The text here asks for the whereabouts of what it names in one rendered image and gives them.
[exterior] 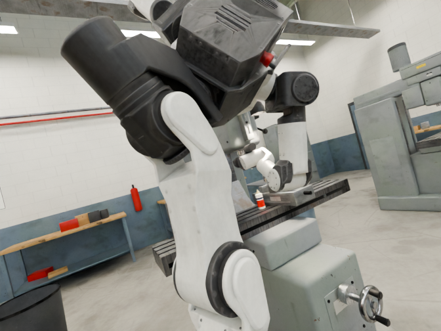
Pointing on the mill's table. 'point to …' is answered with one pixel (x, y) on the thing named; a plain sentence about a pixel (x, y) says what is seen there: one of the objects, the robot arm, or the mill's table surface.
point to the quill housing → (235, 134)
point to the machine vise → (292, 198)
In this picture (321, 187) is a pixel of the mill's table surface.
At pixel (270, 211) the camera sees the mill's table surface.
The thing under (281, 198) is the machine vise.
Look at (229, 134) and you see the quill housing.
